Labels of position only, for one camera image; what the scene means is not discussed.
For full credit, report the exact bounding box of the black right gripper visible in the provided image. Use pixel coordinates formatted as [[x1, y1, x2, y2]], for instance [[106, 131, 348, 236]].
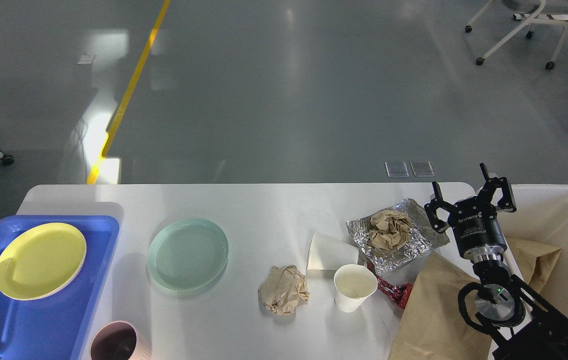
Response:
[[423, 162, 518, 262]]

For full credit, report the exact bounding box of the light green plate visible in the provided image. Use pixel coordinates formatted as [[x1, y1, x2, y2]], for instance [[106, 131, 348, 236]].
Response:
[[146, 218, 229, 292]]

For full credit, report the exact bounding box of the pink mug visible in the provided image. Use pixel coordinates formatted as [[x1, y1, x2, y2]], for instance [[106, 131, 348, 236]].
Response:
[[89, 321, 152, 360]]

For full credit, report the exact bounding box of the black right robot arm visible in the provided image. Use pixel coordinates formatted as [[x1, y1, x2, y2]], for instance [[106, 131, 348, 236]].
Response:
[[424, 163, 568, 360]]

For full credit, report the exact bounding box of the aluminium foil sheet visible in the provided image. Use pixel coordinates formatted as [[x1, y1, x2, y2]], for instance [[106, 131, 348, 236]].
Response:
[[346, 198, 450, 278]]

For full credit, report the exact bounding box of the floor socket cover right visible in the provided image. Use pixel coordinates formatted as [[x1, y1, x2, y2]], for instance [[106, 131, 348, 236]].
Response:
[[410, 160, 435, 177]]

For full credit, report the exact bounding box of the floor socket cover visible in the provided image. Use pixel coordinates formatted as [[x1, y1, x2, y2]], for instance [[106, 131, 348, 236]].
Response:
[[410, 160, 435, 177], [384, 161, 410, 179]]

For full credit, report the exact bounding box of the crumpled paper on foil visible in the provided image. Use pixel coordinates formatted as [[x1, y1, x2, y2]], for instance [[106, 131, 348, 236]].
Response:
[[369, 209, 414, 251]]

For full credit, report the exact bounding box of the floor socket cover left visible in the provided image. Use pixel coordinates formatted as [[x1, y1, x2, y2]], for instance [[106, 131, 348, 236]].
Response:
[[384, 161, 410, 179]]

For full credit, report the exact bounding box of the brown paper in bin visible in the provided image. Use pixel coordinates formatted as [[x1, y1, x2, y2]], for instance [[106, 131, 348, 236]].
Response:
[[506, 237, 563, 293]]

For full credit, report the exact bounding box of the red snack wrapper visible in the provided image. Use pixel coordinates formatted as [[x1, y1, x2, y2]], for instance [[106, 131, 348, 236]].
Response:
[[365, 261, 414, 310]]

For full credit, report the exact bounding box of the brown paper bag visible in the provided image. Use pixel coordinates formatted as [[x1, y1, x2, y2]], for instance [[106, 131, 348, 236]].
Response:
[[388, 253, 492, 360]]

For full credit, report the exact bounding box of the white paper cup upright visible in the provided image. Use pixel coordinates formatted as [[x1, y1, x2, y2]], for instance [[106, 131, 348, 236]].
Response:
[[333, 264, 378, 313]]

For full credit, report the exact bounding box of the flattened white paper cup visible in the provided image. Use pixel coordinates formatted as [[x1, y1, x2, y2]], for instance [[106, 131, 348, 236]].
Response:
[[306, 232, 359, 271]]

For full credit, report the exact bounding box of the crumpled brown paper ball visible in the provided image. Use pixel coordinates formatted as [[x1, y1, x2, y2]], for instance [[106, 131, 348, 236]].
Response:
[[258, 264, 310, 315]]

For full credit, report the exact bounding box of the white office chair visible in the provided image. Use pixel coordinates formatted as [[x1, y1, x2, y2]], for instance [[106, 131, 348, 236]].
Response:
[[474, 0, 568, 71]]

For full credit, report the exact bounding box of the blue plastic tray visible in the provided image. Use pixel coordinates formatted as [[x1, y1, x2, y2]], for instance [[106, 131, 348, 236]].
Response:
[[0, 215, 120, 360]]

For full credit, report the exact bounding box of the yellow plate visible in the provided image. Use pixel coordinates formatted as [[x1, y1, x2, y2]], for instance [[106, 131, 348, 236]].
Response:
[[0, 222, 88, 301]]

